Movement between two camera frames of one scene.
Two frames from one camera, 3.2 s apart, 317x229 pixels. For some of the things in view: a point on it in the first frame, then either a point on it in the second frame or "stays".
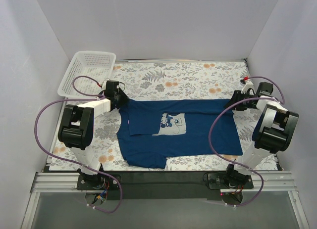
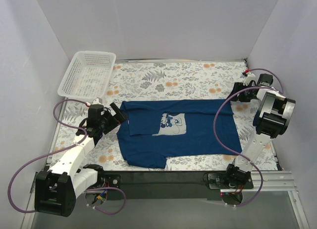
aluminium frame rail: [44, 182] stays
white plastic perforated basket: [98, 65] stays
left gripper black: [121, 98] → [112, 118]
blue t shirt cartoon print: [152, 130] stays
